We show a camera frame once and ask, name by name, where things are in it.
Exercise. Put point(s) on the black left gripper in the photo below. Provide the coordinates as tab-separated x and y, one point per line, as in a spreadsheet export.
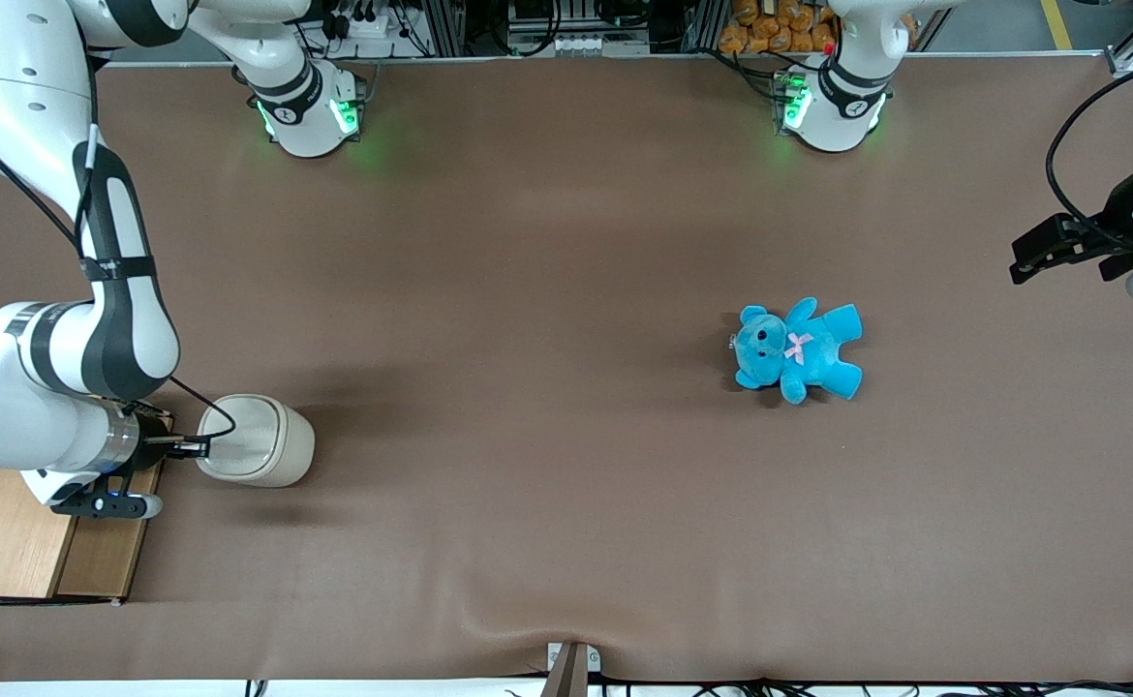
1112	228

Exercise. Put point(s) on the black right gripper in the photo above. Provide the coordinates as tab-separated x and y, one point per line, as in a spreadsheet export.
153	440

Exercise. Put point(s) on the cream lidded trash can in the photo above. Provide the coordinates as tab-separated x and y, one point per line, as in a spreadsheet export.
271	445

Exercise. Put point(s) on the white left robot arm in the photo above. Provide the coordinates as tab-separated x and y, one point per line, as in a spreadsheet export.
833	116

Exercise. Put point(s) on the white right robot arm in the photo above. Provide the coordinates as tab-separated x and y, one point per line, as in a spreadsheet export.
63	368

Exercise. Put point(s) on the light wooden shelf box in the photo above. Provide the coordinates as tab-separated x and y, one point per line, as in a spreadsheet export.
15	547

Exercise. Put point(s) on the blue teddy bear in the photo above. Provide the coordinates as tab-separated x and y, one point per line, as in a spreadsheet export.
799	348

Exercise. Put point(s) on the orange plush toys pile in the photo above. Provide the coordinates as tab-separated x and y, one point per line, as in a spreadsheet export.
780	27

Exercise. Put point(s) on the brown table cover mat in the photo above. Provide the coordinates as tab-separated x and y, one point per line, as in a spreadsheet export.
566	387

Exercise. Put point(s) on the white power strip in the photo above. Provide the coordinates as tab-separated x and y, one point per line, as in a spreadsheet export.
365	24

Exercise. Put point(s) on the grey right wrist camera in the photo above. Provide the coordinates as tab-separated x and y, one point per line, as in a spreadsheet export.
111	504

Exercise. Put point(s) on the grey metal table bracket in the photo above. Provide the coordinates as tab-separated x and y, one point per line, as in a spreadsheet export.
571	668

